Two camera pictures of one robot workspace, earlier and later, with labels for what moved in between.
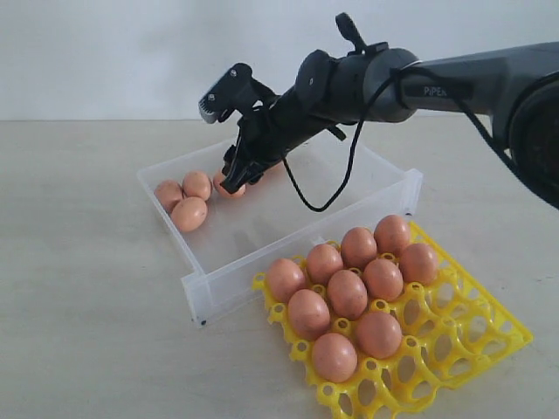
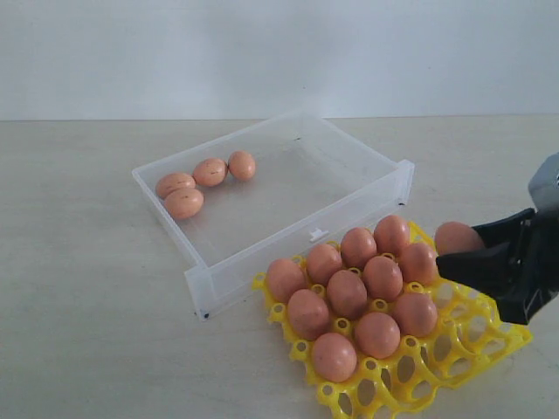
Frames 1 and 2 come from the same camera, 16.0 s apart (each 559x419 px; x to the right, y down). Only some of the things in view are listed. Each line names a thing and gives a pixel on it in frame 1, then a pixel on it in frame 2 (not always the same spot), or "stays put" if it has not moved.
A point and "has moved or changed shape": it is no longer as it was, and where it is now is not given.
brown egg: (322, 260) stays put
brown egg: (418, 264) stays put
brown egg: (383, 280) stays put
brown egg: (347, 294) stays put
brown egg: (309, 314) stays put
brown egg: (196, 183) -> (210, 172)
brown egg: (358, 246) stays put
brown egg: (334, 357) stays put
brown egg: (238, 193) has moved or changed shape
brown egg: (278, 171) -> (416, 314)
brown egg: (378, 335) stays put
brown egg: (391, 235) stays put
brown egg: (189, 214) -> (184, 202)
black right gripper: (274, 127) -> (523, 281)
